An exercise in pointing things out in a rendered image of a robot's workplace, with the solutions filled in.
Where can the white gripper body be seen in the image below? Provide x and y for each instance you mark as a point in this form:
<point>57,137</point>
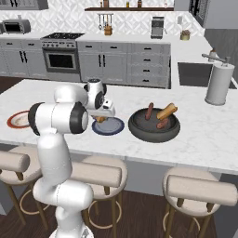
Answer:
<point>102,112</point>

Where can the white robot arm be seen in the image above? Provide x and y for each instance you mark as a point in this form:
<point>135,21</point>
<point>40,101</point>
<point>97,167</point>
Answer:
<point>52,148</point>

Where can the brown bun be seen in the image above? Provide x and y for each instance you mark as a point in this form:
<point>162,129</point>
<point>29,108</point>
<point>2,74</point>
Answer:
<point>167,111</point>
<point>100,119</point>

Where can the blue plate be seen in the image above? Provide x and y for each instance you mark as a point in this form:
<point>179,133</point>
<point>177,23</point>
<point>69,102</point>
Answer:
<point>110,127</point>

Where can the brown sausage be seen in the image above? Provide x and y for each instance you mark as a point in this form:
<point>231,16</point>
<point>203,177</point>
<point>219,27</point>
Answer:
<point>162,124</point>
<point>149,111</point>

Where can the dark grey bowl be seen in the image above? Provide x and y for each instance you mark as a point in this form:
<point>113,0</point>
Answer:
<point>152,133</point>

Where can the red rimmed plate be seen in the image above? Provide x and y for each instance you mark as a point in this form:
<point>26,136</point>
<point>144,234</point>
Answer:
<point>18,120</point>

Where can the grey base cupboards with drawers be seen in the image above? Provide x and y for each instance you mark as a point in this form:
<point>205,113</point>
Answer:
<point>124,63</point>

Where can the beige round stool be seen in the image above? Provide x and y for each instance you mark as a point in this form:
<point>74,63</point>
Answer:
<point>102,176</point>
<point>198,192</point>
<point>14,164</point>

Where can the steel stove with oven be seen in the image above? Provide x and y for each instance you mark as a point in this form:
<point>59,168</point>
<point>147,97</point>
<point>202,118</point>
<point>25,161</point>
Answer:
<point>61,55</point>

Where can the wooden knife block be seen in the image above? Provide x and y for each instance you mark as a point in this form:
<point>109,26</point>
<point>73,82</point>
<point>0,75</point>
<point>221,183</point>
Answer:
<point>108,30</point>

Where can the dark sink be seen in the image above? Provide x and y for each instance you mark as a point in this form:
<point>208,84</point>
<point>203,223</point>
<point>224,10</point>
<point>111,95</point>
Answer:
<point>193,74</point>

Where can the steel coffee machine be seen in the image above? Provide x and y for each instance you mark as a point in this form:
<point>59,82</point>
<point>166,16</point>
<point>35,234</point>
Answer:
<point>157,28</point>

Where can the dark wooden shelf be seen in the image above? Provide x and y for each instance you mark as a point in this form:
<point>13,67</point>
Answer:
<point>130,9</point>

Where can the brown jar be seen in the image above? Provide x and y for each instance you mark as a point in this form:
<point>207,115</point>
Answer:
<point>105,3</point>

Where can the yellow bottle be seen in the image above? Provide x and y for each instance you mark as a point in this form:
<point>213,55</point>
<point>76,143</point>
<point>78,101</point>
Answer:
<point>127,4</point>

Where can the green pot with tools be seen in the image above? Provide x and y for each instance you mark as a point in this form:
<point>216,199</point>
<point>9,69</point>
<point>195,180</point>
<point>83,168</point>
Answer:
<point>185,36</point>

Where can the brown bottle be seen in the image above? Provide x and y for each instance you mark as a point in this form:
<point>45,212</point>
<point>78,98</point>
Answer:
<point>139,3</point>

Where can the white paper towel roll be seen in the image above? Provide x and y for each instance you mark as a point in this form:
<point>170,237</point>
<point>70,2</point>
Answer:
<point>219,83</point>

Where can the grey toaster oven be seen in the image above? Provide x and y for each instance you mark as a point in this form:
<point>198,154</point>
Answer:
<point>16,26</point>

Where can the soap dispenser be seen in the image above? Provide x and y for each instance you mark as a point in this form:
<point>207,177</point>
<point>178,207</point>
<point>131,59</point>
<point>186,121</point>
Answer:
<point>212,55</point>

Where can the grey tap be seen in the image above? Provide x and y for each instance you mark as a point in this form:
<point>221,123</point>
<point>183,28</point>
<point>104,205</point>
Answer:
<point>214,57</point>

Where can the rail with hanging tools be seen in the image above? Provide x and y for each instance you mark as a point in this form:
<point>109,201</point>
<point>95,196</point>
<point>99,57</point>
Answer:
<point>105,18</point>

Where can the grey wall cupboards with dark doors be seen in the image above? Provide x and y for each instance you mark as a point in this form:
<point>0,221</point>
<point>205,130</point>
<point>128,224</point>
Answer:
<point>214,12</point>

